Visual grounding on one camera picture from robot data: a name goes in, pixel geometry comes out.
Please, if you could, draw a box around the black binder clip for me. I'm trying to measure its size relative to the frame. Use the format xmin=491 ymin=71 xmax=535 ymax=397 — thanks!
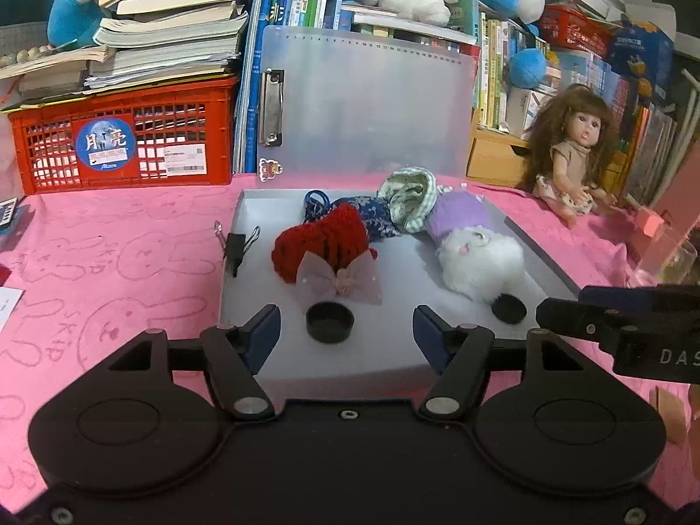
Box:
xmin=213 ymin=220 xmax=262 ymax=279

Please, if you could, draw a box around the small black calculator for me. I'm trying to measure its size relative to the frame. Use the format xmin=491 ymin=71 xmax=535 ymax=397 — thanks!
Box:
xmin=0 ymin=197 xmax=32 ymax=231

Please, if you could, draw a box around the blue robot cat plush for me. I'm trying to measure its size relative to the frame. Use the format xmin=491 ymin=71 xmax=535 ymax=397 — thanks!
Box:
xmin=47 ymin=0 xmax=113 ymax=49

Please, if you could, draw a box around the pink tulle bow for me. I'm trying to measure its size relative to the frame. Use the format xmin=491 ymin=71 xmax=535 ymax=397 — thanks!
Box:
xmin=294 ymin=250 xmax=385 ymax=305

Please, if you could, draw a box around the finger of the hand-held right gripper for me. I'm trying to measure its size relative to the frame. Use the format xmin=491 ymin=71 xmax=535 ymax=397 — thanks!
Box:
xmin=535 ymin=297 xmax=624 ymax=350
xmin=578 ymin=283 xmax=700 ymax=314

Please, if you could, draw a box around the stack of worn books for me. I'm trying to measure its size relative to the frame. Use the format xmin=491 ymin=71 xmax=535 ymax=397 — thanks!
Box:
xmin=0 ymin=0 xmax=251 ymax=113

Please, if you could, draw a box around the wooden desk organizer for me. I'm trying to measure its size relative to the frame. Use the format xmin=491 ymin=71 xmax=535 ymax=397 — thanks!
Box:
xmin=465 ymin=125 xmax=631 ymax=193

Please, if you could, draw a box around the red mesh basket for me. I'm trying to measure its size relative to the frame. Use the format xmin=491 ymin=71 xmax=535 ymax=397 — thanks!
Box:
xmin=537 ymin=3 xmax=617 ymax=59

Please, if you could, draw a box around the pink bunny print blanket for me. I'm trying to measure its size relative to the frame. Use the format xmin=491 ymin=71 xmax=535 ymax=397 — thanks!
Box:
xmin=0 ymin=172 xmax=700 ymax=509

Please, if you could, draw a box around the green checked cloth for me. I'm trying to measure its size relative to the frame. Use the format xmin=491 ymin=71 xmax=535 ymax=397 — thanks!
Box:
xmin=376 ymin=168 xmax=439 ymax=234

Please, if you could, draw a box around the pink hardcover book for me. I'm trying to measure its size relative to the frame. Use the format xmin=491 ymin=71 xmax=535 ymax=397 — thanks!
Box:
xmin=650 ymin=141 xmax=700 ymax=263

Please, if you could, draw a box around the black round cap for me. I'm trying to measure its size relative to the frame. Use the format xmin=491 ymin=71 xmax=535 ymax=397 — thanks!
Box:
xmin=305 ymin=301 xmax=354 ymax=345
xmin=490 ymin=294 xmax=528 ymax=325

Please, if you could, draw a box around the grey shallow tray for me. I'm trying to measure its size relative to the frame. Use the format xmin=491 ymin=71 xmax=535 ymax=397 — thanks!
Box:
xmin=217 ymin=187 xmax=581 ymax=390

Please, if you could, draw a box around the string of wooden beads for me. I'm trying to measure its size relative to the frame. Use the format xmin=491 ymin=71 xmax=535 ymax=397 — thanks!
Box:
xmin=0 ymin=45 xmax=59 ymax=70

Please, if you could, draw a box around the row of green spine books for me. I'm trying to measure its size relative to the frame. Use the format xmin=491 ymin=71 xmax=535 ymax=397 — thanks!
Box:
xmin=448 ymin=0 xmax=554 ymax=133

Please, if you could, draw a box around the small pink eraser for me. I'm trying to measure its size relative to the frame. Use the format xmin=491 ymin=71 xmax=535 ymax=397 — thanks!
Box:
xmin=636 ymin=208 xmax=666 ymax=240

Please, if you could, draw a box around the brown haired doll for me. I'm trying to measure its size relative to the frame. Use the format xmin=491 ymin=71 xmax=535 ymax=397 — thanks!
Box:
xmin=518 ymin=83 xmax=620 ymax=229

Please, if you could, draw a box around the dark blue patterned pouch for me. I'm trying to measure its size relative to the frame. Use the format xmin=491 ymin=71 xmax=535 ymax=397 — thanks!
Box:
xmin=302 ymin=189 xmax=404 ymax=242

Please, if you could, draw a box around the translucent clipboard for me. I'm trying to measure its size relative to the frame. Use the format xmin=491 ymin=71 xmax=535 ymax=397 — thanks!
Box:
xmin=256 ymin=23 xmax=480 ymax=177

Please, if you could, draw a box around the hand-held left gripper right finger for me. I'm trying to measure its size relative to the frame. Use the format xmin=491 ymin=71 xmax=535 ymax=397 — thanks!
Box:
xmin=414 ymin=304 xmax=590 ymax=422

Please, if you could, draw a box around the red plastic crate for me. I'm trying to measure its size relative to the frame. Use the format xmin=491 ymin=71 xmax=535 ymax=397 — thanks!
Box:
xmin=7 ymin=75 xmax=240 ymax=196

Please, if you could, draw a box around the row of blue red books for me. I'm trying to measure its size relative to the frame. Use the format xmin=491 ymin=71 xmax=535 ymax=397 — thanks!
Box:
xmin=546 ymin=48 xmax=691 ymax=210

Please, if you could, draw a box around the red knit hat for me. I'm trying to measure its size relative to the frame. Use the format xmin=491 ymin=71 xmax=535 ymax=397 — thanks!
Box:
xmin=270 ymin=202 xmax=379 ymax=286

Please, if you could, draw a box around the row of thin blue books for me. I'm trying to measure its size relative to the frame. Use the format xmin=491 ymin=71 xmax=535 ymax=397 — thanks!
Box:
xmin=234 ymin=0 xmax=483 ymax=174

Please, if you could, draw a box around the white carton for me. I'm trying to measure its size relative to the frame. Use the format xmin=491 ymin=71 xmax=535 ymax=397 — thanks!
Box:
xmin=504 ymin=87 xmax=543 ymax=133

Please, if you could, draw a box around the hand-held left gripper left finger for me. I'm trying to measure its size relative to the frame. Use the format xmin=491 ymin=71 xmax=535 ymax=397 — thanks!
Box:
xmin=106 ymin=304 xmax=282 ymax=422

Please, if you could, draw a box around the clear drinking glass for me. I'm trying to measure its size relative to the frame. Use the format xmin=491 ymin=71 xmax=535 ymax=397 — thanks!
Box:
xmin=636 ymin=223 xmax=699 ymax=286

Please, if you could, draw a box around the person's right hand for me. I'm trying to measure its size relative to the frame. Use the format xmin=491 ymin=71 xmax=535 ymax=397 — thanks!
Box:
xmin=650 ymin=384 xmax=700 ymax=445

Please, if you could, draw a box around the blue box yellow print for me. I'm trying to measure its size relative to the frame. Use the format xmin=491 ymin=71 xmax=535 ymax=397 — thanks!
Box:
xmin=606 ymin=12 xmax=677 ymax=109

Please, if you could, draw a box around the white paper sheet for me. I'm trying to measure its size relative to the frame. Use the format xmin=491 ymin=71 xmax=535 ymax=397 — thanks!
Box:
xmin=0 ymin=286 xmax=26 ymax=333

